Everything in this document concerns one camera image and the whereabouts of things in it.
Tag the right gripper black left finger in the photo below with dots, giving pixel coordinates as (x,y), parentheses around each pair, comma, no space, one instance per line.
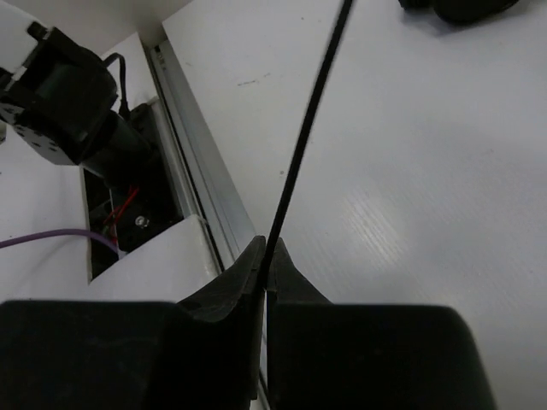
(200,353)

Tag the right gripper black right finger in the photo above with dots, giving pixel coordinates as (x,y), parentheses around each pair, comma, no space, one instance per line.
(323,355)

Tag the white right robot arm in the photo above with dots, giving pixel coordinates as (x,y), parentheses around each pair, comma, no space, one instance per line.
(61,105)

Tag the large black wrapped headphones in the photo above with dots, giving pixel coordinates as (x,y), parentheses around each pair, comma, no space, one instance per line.
(460,12)

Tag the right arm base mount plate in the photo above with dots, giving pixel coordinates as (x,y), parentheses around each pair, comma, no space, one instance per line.
(133,216)

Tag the aluminium table rail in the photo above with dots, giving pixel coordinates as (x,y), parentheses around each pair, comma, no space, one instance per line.
(205,186)

